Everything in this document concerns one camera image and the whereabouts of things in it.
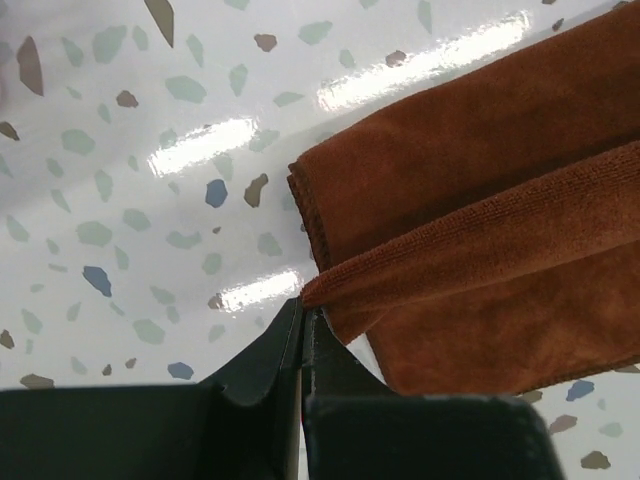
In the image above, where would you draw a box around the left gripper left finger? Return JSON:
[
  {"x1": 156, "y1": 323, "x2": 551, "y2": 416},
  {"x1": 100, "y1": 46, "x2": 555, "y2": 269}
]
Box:
[{"x1": 1, "y1": 299, "x2": 303, "y2": 479}]

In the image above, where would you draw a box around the brown towel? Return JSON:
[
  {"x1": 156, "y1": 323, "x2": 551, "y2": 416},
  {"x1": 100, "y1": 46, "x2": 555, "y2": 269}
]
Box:
[{"x1": 288, "y1": 1, "x2": 639, "y2": 395}]

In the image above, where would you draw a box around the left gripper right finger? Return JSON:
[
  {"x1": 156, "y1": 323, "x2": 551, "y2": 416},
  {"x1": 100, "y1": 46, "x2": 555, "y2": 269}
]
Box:
[{"x1": 302, "y1": 309, "x2": 564, "y2": 480}]

